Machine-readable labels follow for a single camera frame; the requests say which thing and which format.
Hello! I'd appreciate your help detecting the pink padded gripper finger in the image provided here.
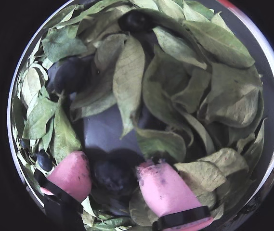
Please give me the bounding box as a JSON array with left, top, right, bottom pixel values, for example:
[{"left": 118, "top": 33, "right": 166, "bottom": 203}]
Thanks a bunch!
[
  {"left": 135, "top": 158, "right": 214, "bottom": 231},
  {"left": 33, "top": 151, "right": 93, "bottom": 231}
]

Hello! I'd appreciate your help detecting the small dark blueberry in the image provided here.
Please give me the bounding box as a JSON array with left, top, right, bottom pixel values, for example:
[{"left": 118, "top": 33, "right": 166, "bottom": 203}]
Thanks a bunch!
[{"left": 35, "top": 149, "right": 53, "bottom": 172}]

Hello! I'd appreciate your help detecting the large dark blueberry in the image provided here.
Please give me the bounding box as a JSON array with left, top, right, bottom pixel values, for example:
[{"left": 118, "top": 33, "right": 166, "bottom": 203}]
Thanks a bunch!
[{"left": 46, "top": 57, "right": 89, "bottom": 95}]

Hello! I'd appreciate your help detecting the grey bowl with white rim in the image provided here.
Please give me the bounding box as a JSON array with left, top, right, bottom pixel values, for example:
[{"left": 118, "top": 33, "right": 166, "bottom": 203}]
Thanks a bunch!
[{"left": 6, "top": 0, "right": 274, "bottom": 231}]

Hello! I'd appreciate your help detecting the long pale green leaf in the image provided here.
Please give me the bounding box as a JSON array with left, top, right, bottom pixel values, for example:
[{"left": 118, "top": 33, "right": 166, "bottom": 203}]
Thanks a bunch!
[{"left": 112, "top": 35, "right": 146, "bottom": 140}]

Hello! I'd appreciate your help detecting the large green leaf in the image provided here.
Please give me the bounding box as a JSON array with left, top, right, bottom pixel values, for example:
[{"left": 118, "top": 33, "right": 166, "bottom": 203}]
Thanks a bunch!
[
  {"left": 204, "top": 62, "right": 264, "bottom": 128},
  {"left": 184, "top": 20, "right": 256, "bottom": 70}
]

